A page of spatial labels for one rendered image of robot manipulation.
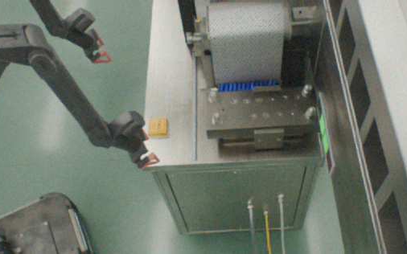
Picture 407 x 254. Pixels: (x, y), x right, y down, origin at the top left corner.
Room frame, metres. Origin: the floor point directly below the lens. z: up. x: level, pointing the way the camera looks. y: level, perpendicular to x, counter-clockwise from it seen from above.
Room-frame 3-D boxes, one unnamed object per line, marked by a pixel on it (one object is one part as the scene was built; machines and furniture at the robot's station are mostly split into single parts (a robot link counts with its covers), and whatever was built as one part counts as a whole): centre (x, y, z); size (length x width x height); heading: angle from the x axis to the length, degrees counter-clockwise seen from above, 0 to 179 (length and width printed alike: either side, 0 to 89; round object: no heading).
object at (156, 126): (0.91, 0.17, 0.91); 0.07 x 0.07 x 0.02; 82
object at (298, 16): (0.99, -0.38, 1.28); 0.06 x 0.05 x 0.02; 82
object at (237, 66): (0.96, -0.19, 1.11); 0.23 x 0.01 x 0.18; 82
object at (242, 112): (0.84, -0.21, 1.00); 0.40 x 0.16 x 0.06; 82
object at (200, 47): (1.08, -0.05, 1.05); 0.06 x 0.05 x 0.31; 82
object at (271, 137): (0.74, -0.22, 0.96); 0.10 x 0.03 x 0.11; 82
